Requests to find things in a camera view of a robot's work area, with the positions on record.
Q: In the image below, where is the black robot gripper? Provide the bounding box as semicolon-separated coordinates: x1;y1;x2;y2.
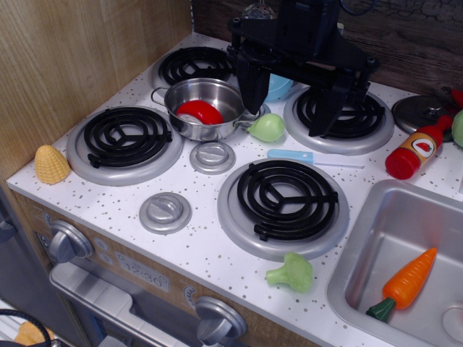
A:
228;1;379;137

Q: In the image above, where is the red and white toy sushi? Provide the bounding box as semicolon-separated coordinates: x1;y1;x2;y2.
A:
176;100;224;125

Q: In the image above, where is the small stainless steel pan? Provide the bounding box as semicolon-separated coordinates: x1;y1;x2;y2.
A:
153;78;268;142

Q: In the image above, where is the light blue plastic bowl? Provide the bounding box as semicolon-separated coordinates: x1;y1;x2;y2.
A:
265;74;294;102

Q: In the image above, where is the pale green toy onion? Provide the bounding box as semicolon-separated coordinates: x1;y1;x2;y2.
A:
248;113;285;142

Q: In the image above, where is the back right stove burner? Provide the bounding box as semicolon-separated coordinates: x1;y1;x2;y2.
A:
284;87;394;156

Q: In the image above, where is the stove burner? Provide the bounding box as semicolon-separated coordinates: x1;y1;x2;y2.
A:
284;87;394;156
217;159;349;262
66;106;183;187
151;46;235;87

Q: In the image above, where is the hanging metal strainer ladle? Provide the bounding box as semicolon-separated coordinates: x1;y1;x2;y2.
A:
241;1;276;20

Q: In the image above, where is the back left stove burner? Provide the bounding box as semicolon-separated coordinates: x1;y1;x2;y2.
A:
151;46;235;87

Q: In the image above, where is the stainless steel pot lid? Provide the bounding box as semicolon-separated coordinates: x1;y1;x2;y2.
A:
392;95;459;134

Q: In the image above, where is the upper silver stovetop knob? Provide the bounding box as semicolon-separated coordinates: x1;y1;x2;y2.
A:
190;142;236;175

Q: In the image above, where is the silver stovetop knob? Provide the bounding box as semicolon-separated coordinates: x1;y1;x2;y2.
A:
139;192;192;235
190;142;236;175

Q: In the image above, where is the front right stove burner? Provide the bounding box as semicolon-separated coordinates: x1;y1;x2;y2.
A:
217;159;349;262

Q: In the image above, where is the red toy ketchup bottle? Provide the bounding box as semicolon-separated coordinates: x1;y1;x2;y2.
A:
385;115;453;180

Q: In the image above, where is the red toy pepper at edge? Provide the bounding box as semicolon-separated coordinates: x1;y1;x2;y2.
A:
451;89;463;109

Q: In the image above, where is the green toy vegetable at edge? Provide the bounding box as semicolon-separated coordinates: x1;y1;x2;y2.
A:
451;111;463;147

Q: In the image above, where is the silver toy sink basin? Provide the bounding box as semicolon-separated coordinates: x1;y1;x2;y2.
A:
327;180;462;346

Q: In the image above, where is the front left stove burner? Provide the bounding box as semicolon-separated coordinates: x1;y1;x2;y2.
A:
66;106;183;187

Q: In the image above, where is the lower silver stovetop knob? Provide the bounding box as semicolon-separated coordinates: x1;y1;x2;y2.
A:
139;192;192;235

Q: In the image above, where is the green toy broccoli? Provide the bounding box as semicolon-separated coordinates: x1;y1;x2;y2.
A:
266;252;313;293

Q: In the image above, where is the orange toy carrot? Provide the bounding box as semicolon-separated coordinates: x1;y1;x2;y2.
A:
366;247;438;322

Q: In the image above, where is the right silver oven knob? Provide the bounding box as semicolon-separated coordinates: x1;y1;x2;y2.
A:
195;296;247;346

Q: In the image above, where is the silver oven knob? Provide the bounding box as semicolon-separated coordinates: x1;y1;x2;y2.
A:
195;296;247;346
49;220;94;263

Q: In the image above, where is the yellow toy corn cob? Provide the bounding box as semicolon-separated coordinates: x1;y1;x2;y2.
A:
35;145;71;184

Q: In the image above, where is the left silver oven knob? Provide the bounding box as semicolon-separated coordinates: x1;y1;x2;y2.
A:
49;220;94;263

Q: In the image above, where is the yellow toy food below stove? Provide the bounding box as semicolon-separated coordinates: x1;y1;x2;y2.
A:
14;322;45;346

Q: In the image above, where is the blue handled toy knife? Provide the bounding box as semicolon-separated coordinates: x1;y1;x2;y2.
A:
267;149;365;168

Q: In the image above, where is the silver oven door handle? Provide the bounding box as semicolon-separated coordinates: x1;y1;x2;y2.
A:
49;263;185;346

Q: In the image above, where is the black cable loop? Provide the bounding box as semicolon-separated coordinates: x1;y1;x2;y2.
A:
0;309;54;347

